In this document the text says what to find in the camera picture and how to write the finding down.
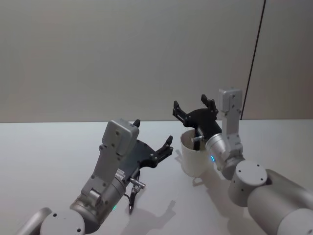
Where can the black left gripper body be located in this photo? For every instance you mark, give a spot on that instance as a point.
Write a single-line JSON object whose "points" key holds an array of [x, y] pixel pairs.
{"points": [[140, 154]]}

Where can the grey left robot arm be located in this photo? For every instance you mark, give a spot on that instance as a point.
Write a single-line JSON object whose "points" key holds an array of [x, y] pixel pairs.
{"points": [[61, 220]]}

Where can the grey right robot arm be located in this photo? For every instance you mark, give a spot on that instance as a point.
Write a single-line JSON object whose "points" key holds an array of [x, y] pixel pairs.
{"points": [[249, 176]]}

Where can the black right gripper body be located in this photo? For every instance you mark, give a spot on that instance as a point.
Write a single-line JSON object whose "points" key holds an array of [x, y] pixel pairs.
{"points": [[204, 120]]}

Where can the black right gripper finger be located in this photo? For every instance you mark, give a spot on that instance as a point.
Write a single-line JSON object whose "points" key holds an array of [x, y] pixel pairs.
{"points": [[181, 113], [211, 105]]}

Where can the pale plastic cup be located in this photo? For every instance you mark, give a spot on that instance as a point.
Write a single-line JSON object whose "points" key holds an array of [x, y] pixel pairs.
{"points": [[193, 161]]}

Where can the white table cloth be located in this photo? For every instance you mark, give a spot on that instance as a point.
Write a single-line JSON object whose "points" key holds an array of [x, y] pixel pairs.
{"points": [[49, 151]]}

